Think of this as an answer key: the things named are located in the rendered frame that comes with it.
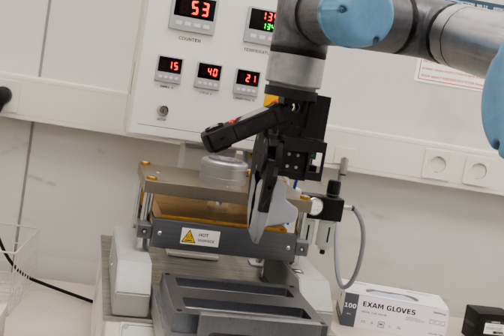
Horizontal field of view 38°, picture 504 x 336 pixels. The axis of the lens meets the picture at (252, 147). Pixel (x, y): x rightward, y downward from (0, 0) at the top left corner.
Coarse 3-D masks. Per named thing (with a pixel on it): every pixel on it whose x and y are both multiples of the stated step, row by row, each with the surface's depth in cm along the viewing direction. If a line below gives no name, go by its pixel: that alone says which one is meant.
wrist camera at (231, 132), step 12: (264, 108) 97; (276, 108) 95; (240, 120) 95; (252, 120) 95; (264, 120) 95; (276, 120) 95; (204, 132) 97; (216, 132) 94; (228, 132) 94; (240, 132) 95; (252, 132) 95; (204, 144) 95; (216, 144) 94; (228, 144) 94
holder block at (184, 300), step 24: (168, 288) 98; (192, 288) 100; (216, 288) 105; (240, 288) 106; (264, 288) 106; (288, 288) 107; (168, 312) 94; (192, 312) 90; (216, 312) 91; (240, 312) 97; (264, 312) 98; (288, 312) 99; (312, 312) 98
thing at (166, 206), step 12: (156, 204) 122; (168, 204) 122; (180, 204) 124; (192, 204) 126; (204, 204) 127; (216, 204) 122; (228, 204) 123; (156, 216) 120; (168, 216) 114; (180, 216) 114; (192, 216) 116; (204, 216) 117; (216, 216) 119; (228, 216) 120; (240, 216) 122; (264, 228) 117; (276, 228) 118
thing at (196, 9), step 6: (186, 0) 130; (192, 0) 130; (198, 0) 131; (180, 6) 130; (186, 6) 130; (192, 6) 131; (198, 6) 131; (204, 6) 131; (210, 6) 131; (180, 12) 130; (186, 12) 130; (192, 12) 131; (198, 12) 131; (204, 12) 131
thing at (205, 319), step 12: (156, 288) 105; (156, 300) 100; (156, 312) 97; (204, 312) 86; (156, 324) 96; (168, 324) 92; (204, 324) 86; (216, 324) 86; (228, 324) 86; (240, 324) 86; (252, 324) 87; (264, 324) 87; (276, 324) 87; (288, 324) 88; (300, 324) 88; (312, 324) 88
